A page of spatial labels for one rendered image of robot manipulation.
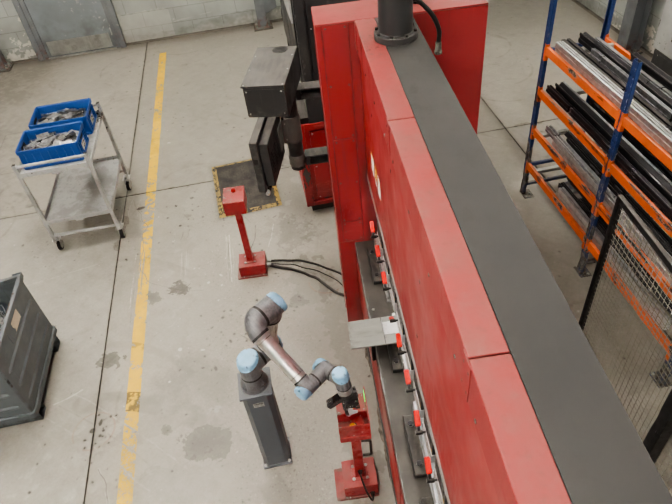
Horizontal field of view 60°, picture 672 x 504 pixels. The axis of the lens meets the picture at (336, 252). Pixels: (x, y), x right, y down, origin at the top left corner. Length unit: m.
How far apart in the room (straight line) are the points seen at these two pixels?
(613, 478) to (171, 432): 3.29
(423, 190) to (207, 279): 3.41
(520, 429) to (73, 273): 4.74
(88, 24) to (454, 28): 7.26
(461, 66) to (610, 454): 2.32
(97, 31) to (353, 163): 6.83
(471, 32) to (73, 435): 3.52
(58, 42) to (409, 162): 8.34
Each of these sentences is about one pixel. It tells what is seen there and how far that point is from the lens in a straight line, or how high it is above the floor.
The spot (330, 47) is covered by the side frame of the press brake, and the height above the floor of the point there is 2.18.
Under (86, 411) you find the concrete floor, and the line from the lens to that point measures 4.52.
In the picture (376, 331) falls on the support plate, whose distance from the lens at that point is 3.08.
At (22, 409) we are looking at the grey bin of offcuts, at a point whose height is 0.20.
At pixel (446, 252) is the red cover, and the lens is 1.60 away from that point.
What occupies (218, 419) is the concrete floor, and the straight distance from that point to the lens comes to 4.12.
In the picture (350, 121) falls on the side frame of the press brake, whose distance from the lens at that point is 3.24.
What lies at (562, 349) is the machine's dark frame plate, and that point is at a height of 2.30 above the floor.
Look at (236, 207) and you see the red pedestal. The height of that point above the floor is 0.75.
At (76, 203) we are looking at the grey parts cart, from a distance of 5.81.
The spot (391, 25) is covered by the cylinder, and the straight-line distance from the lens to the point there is 2.69.
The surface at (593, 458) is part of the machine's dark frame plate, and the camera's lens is 1.29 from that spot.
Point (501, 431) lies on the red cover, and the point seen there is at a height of 2.30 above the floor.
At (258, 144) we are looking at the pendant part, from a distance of 3.50.
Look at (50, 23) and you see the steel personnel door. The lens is 9.80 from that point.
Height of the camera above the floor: 3.39
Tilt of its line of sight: 43 degrees down
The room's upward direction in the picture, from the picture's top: 7 degrees counter-clockwise
